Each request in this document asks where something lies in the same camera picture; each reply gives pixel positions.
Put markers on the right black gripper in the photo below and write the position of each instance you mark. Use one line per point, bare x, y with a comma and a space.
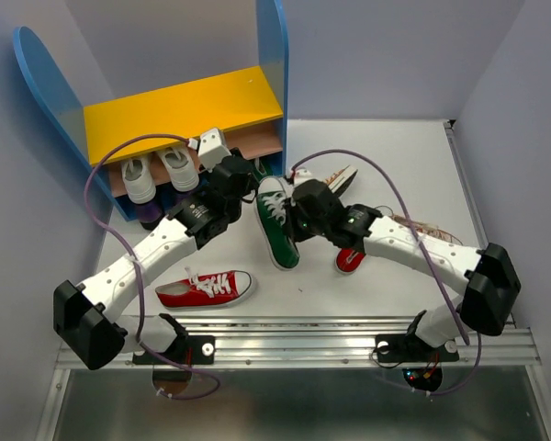
297, 232

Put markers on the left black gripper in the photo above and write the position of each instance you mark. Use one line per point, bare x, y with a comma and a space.
253, 185

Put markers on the green sneaker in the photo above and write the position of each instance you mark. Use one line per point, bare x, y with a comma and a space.
270, 209
262, 169

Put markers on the red sneaker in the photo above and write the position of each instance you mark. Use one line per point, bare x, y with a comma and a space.
347, 261
207, 291

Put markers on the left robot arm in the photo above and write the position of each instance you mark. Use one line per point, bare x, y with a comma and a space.
85, 315

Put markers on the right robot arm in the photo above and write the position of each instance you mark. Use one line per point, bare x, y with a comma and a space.
484, 280

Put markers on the blue yellow shoe shelf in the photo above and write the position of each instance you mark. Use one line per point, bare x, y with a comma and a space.
249, 105

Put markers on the orange sneaker on side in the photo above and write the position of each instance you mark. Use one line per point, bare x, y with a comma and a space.
339, 181

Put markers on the white sneaker right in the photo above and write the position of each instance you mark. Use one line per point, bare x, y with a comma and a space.
180, 167

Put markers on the white sneaker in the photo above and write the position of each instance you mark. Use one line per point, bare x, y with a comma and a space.
180, 167
137, 178

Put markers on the purple sneaker right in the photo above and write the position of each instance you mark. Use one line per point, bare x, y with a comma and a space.
180, 196

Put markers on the purple sneaker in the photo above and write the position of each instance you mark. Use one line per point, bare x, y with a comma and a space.
149, 214
180, 196

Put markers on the purple sneaker left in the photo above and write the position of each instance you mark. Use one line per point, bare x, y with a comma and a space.
149, 214

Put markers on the white sneaker left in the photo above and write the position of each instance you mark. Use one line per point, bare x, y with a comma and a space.
137, 178

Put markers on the orange sneaker under gripper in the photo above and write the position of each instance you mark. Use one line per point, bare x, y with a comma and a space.
428, 229

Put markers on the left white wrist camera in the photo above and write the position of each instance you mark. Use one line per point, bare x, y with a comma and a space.
212, 148

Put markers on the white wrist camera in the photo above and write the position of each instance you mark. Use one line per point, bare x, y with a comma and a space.
299, 176
212, 148

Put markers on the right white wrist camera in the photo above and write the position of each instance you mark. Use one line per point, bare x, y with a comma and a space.
299, 176

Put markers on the aluminium rail frame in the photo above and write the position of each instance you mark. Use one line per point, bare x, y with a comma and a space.
295, 362

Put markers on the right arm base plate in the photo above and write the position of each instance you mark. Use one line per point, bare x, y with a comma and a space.
404, 351

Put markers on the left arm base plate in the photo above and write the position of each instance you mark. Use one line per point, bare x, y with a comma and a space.
192, 350

